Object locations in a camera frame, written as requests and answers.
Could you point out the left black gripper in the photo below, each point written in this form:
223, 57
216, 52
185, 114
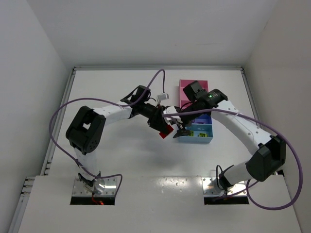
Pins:
157, 120

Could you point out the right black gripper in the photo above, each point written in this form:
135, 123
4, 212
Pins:
185, 120

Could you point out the red rounded lego brick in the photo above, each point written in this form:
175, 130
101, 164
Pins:
168, 130

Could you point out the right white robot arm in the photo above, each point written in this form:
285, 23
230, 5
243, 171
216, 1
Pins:
268, 152

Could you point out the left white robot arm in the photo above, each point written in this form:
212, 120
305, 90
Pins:
85, 131

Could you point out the pink blue sorting tray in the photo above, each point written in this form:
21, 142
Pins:
202, 124

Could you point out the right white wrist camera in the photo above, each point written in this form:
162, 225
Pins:
170, 117

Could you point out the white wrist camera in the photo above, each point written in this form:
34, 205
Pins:
161, 97
170, 117

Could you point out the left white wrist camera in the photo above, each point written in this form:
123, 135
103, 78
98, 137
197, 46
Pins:
161, 97

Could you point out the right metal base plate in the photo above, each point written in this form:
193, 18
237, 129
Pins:
210, 188

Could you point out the metal base plate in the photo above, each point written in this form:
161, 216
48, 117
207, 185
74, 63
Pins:
101, 188
210, 188

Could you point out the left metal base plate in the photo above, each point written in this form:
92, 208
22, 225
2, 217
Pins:
101, 188

